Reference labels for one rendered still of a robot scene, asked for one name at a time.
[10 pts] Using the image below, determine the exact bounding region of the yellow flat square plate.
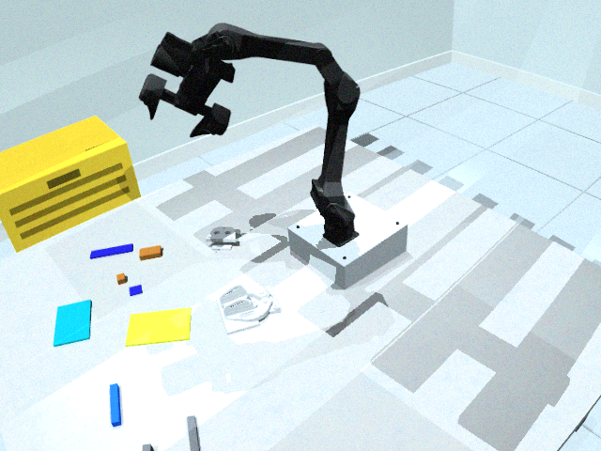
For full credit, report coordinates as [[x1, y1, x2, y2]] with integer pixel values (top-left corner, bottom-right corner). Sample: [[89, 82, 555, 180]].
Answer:
[[125, 307, 192, 347]]

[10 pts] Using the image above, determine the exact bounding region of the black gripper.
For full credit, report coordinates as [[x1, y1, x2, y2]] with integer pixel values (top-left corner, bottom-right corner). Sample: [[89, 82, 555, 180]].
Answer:
[[139, 73, 232, 137]]

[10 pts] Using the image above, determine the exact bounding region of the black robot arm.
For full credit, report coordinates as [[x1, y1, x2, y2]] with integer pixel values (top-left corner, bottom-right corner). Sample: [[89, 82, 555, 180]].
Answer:
[[150, 23, 360, 247]]

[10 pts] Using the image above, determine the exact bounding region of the cyan flat rectangular plate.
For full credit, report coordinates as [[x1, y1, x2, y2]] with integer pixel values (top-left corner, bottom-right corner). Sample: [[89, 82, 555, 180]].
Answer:
[[54, 300, 91, 347]]

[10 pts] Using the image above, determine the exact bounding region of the blue flat square plate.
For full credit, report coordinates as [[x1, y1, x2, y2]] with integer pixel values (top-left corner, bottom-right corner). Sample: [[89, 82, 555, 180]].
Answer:
[[129, 285, 142, 296]]

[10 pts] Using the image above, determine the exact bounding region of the grey rectangular bar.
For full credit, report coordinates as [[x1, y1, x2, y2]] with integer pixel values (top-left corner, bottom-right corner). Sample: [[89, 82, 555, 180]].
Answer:
[[186, 415, 200, 451]]

